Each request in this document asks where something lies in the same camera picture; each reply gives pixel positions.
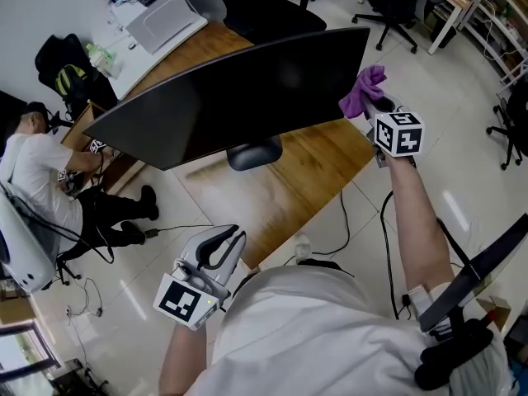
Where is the black chest-mounted screen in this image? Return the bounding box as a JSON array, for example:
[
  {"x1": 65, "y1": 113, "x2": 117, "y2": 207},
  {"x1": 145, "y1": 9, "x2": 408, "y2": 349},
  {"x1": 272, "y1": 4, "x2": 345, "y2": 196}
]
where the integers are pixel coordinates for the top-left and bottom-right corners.
[{"x1": 418, "y1": 212, "x2": 528, "y2": 334}]

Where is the black monitor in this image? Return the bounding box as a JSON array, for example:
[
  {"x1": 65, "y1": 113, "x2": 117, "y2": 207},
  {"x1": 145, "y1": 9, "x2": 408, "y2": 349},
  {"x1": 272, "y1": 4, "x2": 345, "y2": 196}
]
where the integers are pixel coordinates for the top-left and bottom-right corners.
[{"x1": 82, "y1": 26, "x2": 371, "y2": 172}]

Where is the small wooden cabinet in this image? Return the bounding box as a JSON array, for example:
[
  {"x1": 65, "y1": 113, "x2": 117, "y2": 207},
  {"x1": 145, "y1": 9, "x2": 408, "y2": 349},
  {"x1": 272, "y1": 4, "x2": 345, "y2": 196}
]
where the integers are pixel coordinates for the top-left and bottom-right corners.
[{"x1": 61, "y1": 101, "x2": 145, "y2": 196}]

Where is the white shelf unit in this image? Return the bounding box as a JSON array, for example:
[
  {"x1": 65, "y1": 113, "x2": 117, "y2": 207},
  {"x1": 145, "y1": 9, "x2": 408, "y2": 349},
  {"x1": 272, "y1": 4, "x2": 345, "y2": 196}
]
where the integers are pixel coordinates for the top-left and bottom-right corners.
[{"x1": 457, "y1": 0, "x2": 528, "y2": 97}]

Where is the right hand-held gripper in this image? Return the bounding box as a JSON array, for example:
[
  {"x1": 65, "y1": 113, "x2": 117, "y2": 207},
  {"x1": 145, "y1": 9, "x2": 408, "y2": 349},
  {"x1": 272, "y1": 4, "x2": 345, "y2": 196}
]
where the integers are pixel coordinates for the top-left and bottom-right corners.
[{"x1": 362, "y1": 92, "x2": 425, "y2": 168}]

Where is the cardboard box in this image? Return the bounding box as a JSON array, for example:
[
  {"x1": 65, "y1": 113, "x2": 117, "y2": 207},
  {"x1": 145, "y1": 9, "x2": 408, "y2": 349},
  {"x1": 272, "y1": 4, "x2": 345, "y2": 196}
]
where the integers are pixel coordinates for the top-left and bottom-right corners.
[{"x1": 476, "y1": 295, "x2": 513, "y2": 333}]

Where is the white hard-shell backpack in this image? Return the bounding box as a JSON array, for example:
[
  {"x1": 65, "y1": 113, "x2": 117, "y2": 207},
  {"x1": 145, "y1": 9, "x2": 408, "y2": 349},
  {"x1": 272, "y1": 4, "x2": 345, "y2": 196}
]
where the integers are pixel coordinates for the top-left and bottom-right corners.
[{"x1": 0, "y1": 191, "x2": 58, "y2": 293}]

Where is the yellow and black backpack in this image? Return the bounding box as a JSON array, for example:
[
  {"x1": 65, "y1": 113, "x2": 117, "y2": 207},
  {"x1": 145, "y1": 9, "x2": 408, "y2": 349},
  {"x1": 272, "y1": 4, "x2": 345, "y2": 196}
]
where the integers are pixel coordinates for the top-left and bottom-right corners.
[{"x1": 54, "y1": 64, "x2": 88, "y2": 99}]

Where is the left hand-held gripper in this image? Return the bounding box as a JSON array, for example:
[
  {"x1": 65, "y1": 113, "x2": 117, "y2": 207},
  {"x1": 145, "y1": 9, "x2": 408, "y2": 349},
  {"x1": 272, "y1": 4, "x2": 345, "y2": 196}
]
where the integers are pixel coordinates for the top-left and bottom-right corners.
[{"x1": 153, "y1": 224, "x2": 248, "y2": 332}]

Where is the purple cloth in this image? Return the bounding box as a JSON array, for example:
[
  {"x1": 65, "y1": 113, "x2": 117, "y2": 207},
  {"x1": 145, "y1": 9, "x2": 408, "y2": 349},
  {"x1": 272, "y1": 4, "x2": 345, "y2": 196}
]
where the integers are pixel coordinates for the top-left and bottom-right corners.
[{"x1": 337, "y1": 64, "x2": 389, "y2": 120}]

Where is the large black wall screen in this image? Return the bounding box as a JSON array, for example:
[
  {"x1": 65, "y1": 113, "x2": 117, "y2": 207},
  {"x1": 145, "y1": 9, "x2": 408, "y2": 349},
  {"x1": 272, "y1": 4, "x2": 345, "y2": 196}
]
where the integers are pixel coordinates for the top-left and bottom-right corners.
[{"x1": 0, "y1": 90, "x2": 28, "y2": 156}]

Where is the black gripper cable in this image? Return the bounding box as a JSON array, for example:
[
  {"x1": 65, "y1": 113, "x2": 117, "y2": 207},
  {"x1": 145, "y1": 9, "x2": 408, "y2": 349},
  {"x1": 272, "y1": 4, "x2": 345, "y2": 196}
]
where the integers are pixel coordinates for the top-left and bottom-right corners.
[{"x1": 379, "y1": 191, "x2": 410, "y2": 321}]

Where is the person's right forearm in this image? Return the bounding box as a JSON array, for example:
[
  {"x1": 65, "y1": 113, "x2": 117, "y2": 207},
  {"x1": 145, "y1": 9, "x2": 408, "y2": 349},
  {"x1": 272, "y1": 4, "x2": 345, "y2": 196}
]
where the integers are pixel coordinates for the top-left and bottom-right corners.
[{"x1": 386, "y1": 154, "x2": 455, "y2": 304}]

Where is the black floor cable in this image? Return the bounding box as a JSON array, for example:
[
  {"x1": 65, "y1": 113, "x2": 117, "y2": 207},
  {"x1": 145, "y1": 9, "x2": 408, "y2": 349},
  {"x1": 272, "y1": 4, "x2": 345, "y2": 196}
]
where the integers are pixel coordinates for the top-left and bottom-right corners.
[{"x1": 307, "y1": 190, "x2": 351, "y2": 256}]

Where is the black shoulder strap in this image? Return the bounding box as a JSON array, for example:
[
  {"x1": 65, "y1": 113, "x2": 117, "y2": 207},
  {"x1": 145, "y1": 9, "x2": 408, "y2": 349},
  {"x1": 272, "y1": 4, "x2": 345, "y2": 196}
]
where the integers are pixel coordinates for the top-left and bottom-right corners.
[{"x1": 436, "y1": 217, "x2": 474, "y2": 270}]

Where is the black chest mount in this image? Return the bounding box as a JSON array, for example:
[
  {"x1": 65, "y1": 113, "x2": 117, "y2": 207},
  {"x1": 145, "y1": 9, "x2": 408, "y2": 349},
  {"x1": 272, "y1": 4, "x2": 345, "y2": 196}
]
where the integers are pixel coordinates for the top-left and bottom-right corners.
[{"x1": 413, "y1": 318, "x2": 496, "y2": 392}]

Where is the person's white shirt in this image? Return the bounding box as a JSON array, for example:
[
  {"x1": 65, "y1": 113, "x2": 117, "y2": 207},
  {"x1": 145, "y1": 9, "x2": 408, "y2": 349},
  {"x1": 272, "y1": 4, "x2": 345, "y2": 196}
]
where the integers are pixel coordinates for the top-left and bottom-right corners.
[{"x1": 185, "y1": 262, "x2": 512, "y2": 396}]

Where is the person's left forearm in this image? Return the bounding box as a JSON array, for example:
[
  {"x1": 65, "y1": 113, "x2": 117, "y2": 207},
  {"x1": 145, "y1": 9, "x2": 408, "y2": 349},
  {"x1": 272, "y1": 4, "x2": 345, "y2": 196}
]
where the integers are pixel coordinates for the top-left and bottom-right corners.
[{"x1": 158, "y1": 323, "x2": 222, "y2": 396}]

